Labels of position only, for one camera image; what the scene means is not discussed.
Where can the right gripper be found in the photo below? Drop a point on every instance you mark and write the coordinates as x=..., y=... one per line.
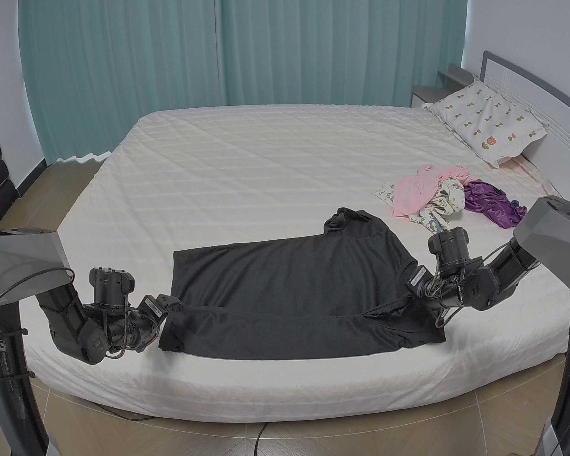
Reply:
x=437, y=292

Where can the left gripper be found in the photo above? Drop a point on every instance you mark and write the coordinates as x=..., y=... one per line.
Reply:
x=145, y=333

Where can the black T-shirt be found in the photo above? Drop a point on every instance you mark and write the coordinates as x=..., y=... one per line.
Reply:
x=289, y=283

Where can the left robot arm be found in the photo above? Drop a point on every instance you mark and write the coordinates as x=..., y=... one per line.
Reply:
x=9, y=373

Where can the bed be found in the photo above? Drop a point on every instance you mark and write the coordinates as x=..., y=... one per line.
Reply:
x=266, y=169

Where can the white printed garment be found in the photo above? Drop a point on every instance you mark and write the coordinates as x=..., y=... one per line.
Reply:
x=441, y=212

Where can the pink garment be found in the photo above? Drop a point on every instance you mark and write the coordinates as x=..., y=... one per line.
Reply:
x=413, y=195

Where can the purple garment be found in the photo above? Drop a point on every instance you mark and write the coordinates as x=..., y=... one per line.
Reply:
x=494, y=204

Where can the white printed pillow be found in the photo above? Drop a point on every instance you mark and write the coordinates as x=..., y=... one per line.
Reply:
x=489, y=121

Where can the grey bedside table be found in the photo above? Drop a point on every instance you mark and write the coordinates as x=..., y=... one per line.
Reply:
x=430, y=93

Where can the blue-green curtain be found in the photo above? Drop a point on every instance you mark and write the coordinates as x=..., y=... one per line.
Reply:
x=342, y=36
x=123, y=64

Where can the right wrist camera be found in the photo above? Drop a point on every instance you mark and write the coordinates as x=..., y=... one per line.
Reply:
x=418, y=280

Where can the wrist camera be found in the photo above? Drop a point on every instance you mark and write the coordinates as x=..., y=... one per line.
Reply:
x=418, y=280
x=156, y=309

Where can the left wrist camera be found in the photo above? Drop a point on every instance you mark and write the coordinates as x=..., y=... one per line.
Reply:
x=156, y=309

